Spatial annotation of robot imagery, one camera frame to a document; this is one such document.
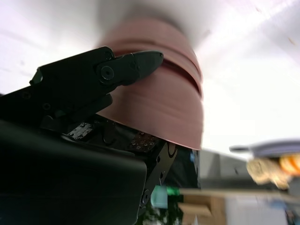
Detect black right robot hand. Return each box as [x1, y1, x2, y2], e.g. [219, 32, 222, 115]
[0, 46, 178, 225]

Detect tan blurry lump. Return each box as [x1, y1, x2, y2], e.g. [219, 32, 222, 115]
[246, 158, 292, 189]

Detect pink plastic bowl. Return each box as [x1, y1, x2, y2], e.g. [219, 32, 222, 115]
[102, 17, 190, 51]
[105, 41, 203, 96]
[96, 64, 204, 151]

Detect orange round blurry object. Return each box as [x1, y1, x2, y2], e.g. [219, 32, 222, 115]
[279, 156, 300, 176]

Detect grey flat blurry object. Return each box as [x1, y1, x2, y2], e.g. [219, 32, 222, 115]
[229, 139, 300, 158]

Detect teal green blurry object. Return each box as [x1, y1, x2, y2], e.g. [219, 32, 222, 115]
[150, 184, 181, 209]

